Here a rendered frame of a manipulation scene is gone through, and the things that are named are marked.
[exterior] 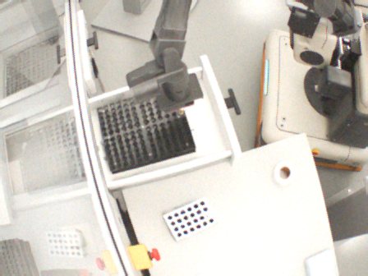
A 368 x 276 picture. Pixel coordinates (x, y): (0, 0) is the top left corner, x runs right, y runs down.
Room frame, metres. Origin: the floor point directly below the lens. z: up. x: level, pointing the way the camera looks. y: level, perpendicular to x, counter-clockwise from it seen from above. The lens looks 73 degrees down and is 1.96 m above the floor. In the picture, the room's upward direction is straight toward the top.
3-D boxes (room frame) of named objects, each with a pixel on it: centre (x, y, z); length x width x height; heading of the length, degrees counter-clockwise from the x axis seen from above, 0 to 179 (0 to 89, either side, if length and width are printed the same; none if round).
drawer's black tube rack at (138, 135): (0.36, 0.10, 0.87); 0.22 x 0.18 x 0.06; 106
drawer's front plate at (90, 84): (0.63, 0.30, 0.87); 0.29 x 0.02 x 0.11; 16
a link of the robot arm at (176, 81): (0.40, 0.02, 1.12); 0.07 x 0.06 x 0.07; 111
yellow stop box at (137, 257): (0.01, 0.11, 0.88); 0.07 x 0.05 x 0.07; 16
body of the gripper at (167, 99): (0.40, 0.02, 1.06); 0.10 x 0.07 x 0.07; 107
